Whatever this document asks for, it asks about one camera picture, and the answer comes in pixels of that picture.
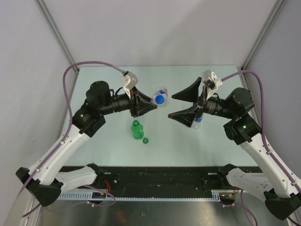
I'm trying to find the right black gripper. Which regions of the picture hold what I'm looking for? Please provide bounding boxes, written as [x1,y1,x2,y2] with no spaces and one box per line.
[168,77,237,127]

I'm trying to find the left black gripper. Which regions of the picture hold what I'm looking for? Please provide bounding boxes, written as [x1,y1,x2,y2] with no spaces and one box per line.
[99,86,157,117]

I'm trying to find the clear bottle blue cap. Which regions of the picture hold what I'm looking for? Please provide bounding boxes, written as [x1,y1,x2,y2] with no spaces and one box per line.
[151,86,169,107]

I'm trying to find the blue label bottle white cap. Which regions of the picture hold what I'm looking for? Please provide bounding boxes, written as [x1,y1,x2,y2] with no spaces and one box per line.
[191,114,203,129]

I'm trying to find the green plastic bottle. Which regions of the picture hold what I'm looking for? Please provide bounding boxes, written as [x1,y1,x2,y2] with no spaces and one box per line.
[131,120,144,139]

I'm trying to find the green bottle cap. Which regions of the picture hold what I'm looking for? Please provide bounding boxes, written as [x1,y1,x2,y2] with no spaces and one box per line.
[143,138,149,144]

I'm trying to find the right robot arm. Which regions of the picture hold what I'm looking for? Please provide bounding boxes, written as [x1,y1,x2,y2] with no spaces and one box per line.
[168,78,301,220]

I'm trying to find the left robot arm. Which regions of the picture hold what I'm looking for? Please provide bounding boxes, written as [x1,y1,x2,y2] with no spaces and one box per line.
[16,81,157,207]

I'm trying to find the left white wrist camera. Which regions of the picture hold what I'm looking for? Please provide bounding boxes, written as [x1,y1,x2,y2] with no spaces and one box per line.
[121,71,138,99]

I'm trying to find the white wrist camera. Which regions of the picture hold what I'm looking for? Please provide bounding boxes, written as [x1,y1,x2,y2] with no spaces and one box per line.
[202,70,223,100]
[121,71,138,99]

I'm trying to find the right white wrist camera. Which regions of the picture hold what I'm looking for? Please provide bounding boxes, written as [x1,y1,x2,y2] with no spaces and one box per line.
[202,70,223,100]

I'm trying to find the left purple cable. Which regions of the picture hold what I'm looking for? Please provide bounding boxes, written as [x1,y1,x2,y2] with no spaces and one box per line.
[21,61,129,218]

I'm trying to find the purple cable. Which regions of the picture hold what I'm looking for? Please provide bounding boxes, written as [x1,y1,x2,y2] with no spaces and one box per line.
[21,61,129,218]
[221,70,301,223]

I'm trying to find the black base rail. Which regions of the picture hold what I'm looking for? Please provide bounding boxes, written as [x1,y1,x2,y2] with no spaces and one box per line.
[58,166,246,199]

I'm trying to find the grey slotted cable duct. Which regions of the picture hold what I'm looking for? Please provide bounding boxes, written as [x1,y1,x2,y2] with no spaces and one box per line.
[57,190,234,202]

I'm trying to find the right aluminium frame post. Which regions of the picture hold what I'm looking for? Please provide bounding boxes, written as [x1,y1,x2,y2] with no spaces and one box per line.
[241,0,287,70]

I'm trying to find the aluminium frame post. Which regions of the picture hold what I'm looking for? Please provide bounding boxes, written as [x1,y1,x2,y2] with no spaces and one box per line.
[34,0,75,65]
[241,0,287,70]

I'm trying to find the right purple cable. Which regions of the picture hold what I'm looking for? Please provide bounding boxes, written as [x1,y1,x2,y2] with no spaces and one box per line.
[221,70,301,223]

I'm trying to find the left aluminium frame post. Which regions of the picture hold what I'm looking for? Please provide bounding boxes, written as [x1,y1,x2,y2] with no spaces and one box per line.
[34,0,75,65]

